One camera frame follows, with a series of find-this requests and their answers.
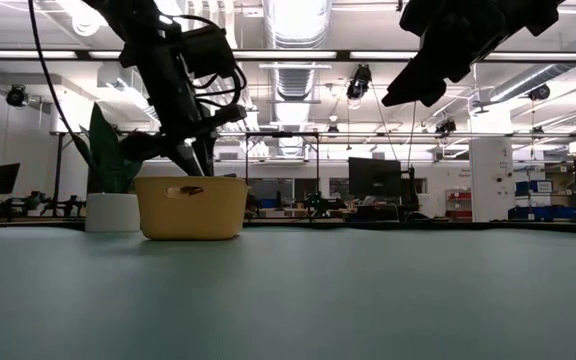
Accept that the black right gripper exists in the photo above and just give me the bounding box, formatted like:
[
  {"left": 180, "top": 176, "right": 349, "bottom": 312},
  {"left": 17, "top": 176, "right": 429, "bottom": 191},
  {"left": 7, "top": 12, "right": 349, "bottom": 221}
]
[{"left": 381, "top": 0, "right": 567, "bottom": 108}]

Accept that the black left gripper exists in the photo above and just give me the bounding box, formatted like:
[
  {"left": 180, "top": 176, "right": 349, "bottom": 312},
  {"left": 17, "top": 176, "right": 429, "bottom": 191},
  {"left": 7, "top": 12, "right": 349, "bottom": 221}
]
[{"left": 120, "top": 94, "right": 247, "bottom": 178}]

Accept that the black monitor on arm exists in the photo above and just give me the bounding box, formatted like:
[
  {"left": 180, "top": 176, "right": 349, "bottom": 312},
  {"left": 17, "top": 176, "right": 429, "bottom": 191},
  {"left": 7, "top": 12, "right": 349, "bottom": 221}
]
[{"left": 347, "top": 157, "right": 402, "bottom": 199}]

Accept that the yellow plastic basket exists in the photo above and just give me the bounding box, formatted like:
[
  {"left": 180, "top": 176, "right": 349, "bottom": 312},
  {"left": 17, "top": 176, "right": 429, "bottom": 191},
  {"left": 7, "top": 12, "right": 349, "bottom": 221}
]
[{"left": 132, "top": 175, "right": 250, "bottom": 242}]

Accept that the black overhead light bar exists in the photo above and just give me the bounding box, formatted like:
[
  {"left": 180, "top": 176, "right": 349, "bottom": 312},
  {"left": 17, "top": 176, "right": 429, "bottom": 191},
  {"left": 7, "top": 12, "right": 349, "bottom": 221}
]
[{"left": 0, "top": 48, "right": 576, "bottom": 64}]

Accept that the green snake plant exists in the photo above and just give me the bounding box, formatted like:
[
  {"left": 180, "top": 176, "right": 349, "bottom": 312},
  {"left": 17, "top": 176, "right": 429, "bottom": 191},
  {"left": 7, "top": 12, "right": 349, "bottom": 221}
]
[{"left": 70, "top": 103, "right": 144, "bottom": 195}]

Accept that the white plant pot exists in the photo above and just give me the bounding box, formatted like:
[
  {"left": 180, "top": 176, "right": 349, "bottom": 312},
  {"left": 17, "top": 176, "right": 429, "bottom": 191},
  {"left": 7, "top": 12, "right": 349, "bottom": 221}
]
[{"left": 84, "top": 192, "right": 142, "bottom": 233}]

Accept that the red and white shelf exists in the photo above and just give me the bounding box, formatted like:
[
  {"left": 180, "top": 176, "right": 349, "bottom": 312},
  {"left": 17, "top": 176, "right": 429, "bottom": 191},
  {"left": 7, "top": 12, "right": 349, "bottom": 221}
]
[{"left": 445, "top": 188, "right": 473, "bottom": 220}]

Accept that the white building pillar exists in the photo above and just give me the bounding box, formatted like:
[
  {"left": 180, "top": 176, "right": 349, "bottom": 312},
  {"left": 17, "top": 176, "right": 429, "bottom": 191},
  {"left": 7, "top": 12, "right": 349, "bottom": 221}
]
[{"left": 469, "top": 137, "right": 515, "bottom": 224}]

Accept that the teal table mat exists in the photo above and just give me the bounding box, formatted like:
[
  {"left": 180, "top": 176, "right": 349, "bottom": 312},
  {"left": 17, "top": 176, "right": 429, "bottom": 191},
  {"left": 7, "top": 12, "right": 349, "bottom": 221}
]
[{"left": 0, "top": 227, "right": 576, "bottom": 360}]

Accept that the blue cart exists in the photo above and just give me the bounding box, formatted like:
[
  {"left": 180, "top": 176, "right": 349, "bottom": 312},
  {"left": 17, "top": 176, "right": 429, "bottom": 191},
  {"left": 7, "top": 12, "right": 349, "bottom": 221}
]
[{"left": 514, "top": 179, "right": 576, "bottom": 221}]

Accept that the small black monitor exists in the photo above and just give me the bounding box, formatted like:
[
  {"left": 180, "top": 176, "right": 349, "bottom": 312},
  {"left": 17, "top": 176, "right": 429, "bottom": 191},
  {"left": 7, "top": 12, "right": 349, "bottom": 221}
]
[{"left": 0, "top": 162, "right": 21, "bottom": 196}]

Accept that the thin black hanging cable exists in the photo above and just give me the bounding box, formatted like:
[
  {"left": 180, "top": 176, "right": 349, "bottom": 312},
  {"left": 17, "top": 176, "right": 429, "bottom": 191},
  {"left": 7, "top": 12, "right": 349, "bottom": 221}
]
[{"left": 407, "top": 102, "right": 418, "bottom": 169}]

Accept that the thin black overhead rail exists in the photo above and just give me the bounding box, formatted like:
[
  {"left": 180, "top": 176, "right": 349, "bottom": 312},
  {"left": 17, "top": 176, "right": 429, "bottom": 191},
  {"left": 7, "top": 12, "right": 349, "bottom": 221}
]
[{"left": 50, "top": 130, "right": 576, "bottom": 147}]

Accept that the black metal frame stand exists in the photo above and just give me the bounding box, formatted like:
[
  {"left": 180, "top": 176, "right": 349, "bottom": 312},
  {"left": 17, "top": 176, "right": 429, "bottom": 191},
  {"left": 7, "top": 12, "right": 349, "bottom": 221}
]
[{"left": 245, "top": 131, "right": 320, "bottom": 221}]

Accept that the spiral ceiling ventilation duct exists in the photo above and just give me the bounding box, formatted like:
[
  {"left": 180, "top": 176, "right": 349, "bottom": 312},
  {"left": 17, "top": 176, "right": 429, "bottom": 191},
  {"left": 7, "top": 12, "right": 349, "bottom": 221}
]
[{"left": 262, "top": 0, "right": 333, "bottom": 157}]

